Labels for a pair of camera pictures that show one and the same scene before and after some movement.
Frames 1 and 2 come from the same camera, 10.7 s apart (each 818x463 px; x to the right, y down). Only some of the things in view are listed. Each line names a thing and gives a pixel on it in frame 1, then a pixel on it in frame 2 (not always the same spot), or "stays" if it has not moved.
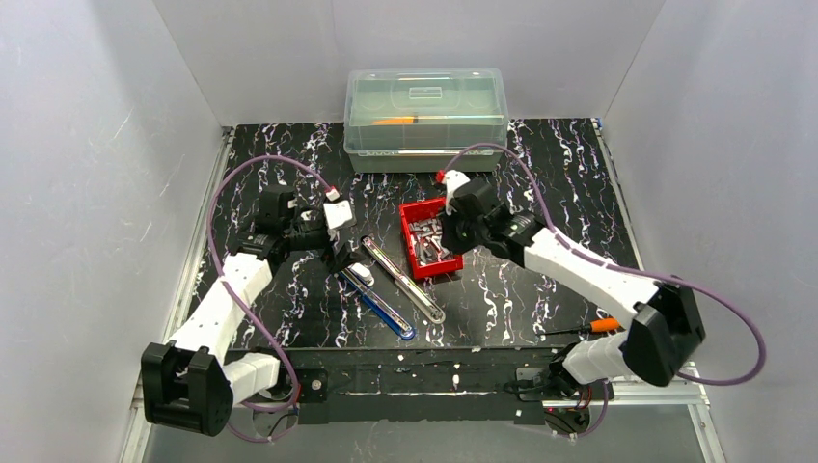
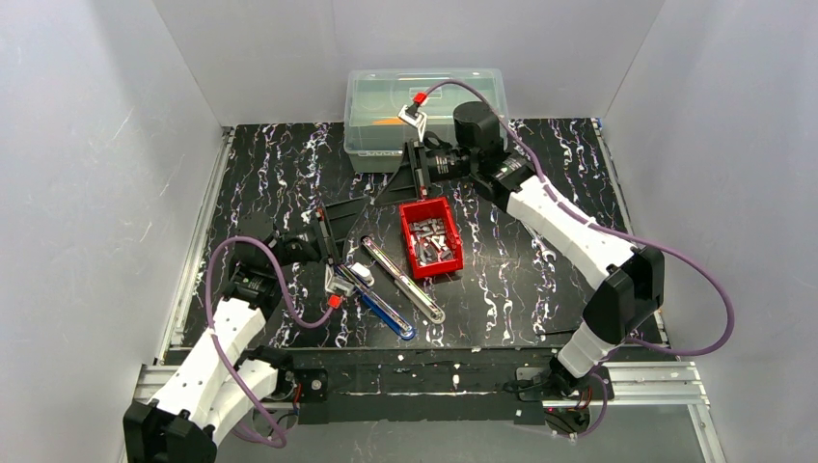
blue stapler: x=405 y=331 stays
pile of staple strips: x=426 y=238 stays
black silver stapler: x=426 y=304 stays
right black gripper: x=452 y=229 → x=414 y=169
